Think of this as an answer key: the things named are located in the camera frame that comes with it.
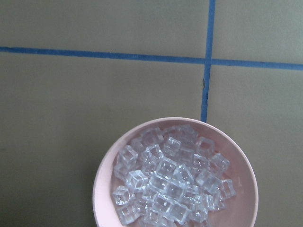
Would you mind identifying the pink bowl of ice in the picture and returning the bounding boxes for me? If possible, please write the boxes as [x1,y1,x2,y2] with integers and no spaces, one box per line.
[93,117,258,227]

